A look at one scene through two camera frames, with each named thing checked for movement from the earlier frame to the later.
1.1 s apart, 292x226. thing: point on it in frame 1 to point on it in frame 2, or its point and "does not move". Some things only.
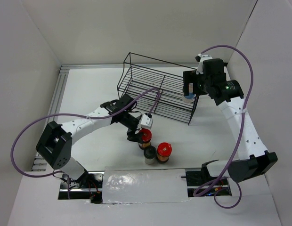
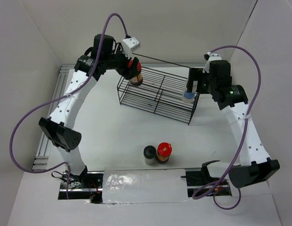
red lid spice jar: x=146 y=135 to x=136 y=81
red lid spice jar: x=164 y=149 does not move
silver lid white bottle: x=189 y=98 does not move
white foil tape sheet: x=133 y=185 does not move
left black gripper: x=132 y=137 to x=127 y=73
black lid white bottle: x=150 y=153 does not move
